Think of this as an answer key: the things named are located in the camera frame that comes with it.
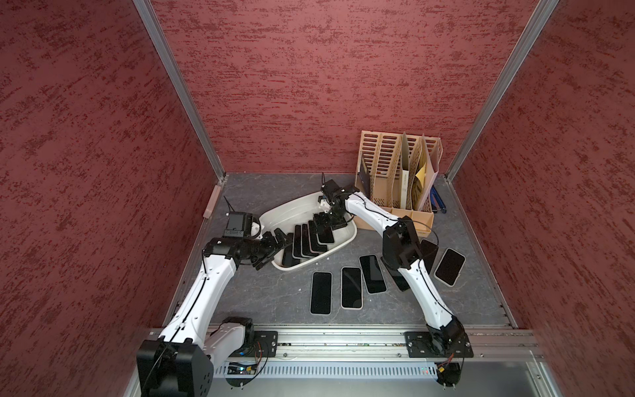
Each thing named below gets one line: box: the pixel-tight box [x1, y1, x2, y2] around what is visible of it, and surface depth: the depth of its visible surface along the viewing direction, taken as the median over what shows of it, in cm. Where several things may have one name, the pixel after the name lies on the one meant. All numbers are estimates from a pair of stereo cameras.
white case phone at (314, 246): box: [308, 220, 328, 254], surface depth 96 cm
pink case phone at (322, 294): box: [309, 271, 334, 316], surface depth 85 cm
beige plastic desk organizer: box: [353, 129, 444, 238], surface depth 102 cm
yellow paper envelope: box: [415, 162, 426, 188], surface depth 87 cm
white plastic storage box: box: [258, 191, 326, 240], surface depth 104 cm
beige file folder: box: [400, 131, 410, 210], surface depth 91 cm
